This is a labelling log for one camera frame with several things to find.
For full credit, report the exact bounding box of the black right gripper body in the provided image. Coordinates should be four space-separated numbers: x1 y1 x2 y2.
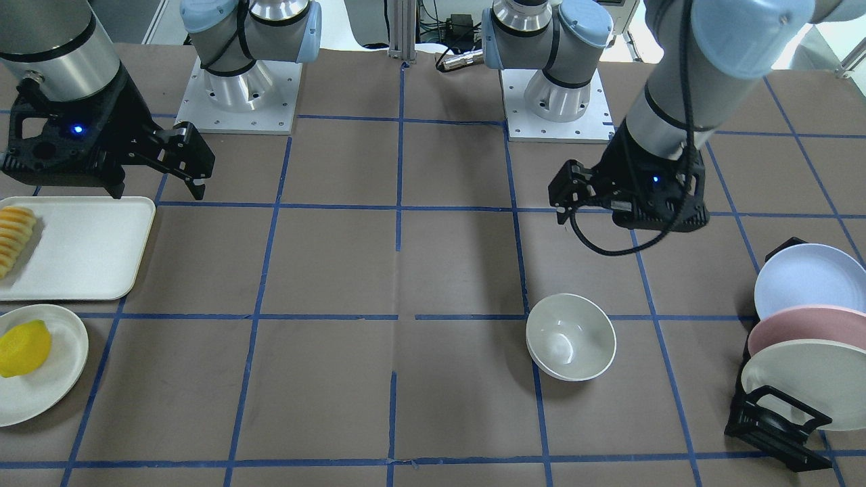
2 66 177 198

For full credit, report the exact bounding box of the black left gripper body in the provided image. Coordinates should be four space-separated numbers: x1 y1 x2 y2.
575 124 710 233

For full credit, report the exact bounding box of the white ceramic bowl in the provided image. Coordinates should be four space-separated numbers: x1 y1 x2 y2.
525 293 618 382

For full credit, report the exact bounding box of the yellow lemon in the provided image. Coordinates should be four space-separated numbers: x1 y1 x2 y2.
1 319 52 378

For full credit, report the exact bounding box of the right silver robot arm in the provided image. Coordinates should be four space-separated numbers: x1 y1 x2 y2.
2 1 323 200

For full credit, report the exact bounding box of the white rectangular tray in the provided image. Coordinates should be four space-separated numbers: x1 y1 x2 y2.
1 196 156 302

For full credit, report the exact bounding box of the sliced yellow fruit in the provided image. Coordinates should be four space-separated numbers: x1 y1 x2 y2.
1 206 37 279

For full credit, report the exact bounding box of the light blue plate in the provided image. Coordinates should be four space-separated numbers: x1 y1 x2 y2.
754 243 865 319

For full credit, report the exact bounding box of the pink plate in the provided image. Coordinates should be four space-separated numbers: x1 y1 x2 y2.
746 305 865 355

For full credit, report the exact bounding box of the cream plate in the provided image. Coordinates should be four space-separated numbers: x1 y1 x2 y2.
740 339 865 431

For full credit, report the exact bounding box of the white round plate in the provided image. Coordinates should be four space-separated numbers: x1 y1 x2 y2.
1 303 89 427

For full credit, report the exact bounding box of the black dish rack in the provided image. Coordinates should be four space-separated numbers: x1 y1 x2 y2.
725 237 831 472

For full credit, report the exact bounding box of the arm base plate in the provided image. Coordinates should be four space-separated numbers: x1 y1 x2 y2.
500 69 615 144
175 60 303 135

